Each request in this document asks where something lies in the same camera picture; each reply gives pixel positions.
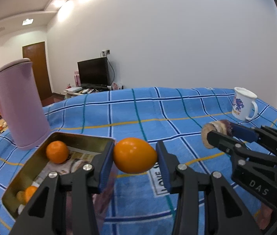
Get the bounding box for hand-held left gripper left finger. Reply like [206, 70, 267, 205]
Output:
[10, 141, 116, 235]

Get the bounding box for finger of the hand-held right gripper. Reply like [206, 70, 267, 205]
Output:
[207, 130, 277, 174]
[232, 124, 277, 152]

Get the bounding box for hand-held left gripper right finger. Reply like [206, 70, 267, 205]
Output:
[155, 140, 264, 235]

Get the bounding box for pink metal tin box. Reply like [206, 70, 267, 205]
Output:
[1, 132, 116, 222]

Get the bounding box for small orange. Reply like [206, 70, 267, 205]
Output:
[24, 185, 39, 205]

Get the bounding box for person's right hand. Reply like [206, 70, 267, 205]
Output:
[252, 204, 274, 229]

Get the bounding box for printed paper sheet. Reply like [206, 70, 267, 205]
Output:
[18, 147, 102, 213]

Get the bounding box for white mug with blue print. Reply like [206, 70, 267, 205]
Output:
[232, 87, 259, 121]

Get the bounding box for blue checked tablecloth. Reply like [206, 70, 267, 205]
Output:
[0, 86, 277, 235]

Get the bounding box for white television stand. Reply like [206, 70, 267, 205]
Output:
[64, 84, 124, 99]

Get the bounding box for black television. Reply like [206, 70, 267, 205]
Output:
[77, 58, 111, 86]

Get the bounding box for pink electric kettle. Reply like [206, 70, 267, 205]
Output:
[0, 58, 51, 151]

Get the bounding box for brown wooden door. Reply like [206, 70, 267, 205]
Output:
[22, 41, 53, 101]

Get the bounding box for black television cable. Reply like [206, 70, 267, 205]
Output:
[107, 56, 116, 84]

